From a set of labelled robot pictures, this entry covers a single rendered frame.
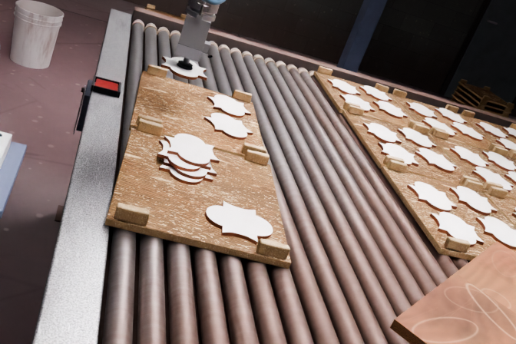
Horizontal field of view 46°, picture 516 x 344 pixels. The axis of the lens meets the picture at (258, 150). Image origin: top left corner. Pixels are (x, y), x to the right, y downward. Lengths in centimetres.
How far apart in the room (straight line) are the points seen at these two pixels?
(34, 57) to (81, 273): 329
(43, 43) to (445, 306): 350
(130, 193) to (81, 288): 28
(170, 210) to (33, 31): 307
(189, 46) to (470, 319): 90
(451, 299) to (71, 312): 60
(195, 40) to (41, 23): 267
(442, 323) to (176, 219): 50
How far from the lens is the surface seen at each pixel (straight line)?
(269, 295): 107
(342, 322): 110
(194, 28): 151
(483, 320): 107
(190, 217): 117
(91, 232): 109
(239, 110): 174
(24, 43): 419
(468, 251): 154
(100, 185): 123
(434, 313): 101
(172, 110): 162
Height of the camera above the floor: 153
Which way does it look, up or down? 23 degrees down
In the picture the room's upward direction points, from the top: 21 degrees clockwise
